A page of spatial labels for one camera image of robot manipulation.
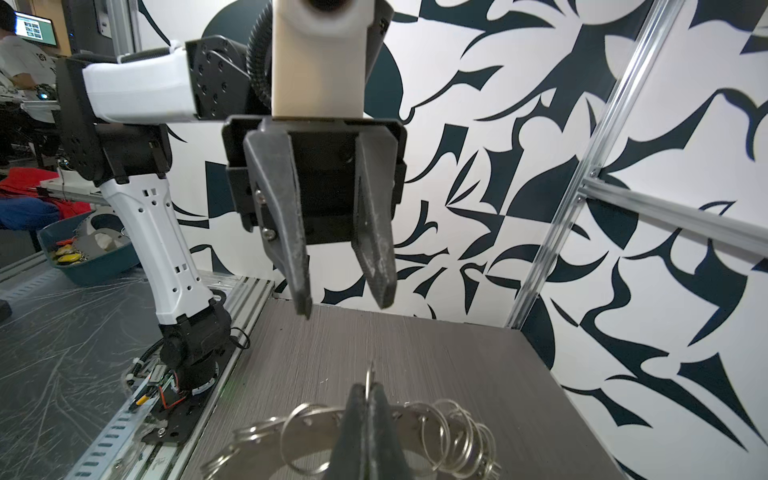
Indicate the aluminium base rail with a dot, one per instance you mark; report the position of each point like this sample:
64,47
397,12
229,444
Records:
118,452

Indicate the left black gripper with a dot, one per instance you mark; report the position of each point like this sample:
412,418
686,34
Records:
266,192

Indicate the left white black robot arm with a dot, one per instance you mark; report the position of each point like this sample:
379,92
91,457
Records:
114,116

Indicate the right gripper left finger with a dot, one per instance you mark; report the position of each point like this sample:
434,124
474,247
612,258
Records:
348,460

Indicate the teal plastic bin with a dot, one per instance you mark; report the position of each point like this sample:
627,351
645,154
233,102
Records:
90,248

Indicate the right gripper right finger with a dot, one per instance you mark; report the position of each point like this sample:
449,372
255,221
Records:
385,457

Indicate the computer monitor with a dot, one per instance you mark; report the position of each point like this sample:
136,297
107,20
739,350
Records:
35,29

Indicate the person in white shirt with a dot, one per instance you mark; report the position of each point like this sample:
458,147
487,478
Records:
26,65

